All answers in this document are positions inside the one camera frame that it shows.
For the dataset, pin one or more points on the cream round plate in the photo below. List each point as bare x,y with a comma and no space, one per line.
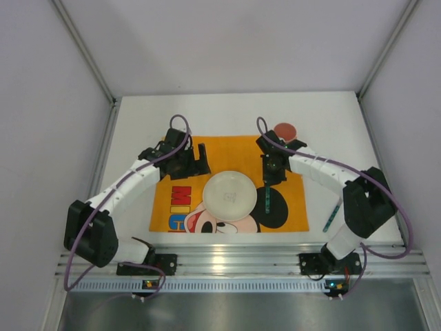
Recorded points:
229,196

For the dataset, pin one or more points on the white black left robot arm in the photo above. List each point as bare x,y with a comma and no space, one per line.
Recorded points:
91,225

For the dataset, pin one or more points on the orange Mickey Mouse placemat cloth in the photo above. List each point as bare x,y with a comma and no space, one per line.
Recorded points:
178,204

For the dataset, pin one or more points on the slotted grey cable duct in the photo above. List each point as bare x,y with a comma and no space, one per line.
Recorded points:
175,285

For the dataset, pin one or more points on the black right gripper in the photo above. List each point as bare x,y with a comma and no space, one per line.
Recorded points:
273,175

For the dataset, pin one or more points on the teal handled fork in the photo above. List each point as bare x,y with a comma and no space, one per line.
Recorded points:
332,216

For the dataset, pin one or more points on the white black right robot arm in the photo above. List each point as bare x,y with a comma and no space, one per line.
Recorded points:
365,206

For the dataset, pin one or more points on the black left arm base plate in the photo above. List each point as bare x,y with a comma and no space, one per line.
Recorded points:
165,262

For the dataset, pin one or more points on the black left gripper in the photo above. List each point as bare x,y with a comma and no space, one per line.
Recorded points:
194,165

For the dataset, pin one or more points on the teal handled spoon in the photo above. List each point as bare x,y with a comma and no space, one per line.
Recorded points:
267,199

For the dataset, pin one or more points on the pink plastic cup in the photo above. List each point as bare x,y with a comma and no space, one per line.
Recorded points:
286,132

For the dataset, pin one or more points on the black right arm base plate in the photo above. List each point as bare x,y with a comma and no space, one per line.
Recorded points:
318,264

